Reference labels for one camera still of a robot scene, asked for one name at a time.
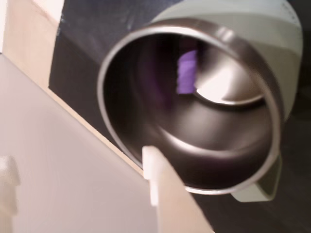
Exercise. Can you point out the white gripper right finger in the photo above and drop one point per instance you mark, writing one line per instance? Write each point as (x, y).
(175, 194)

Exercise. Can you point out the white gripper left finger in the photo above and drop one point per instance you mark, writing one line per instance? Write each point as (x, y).
(8, 184)

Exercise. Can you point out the purple ribbed pen grip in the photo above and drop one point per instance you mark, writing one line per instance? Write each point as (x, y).
(186, 72)

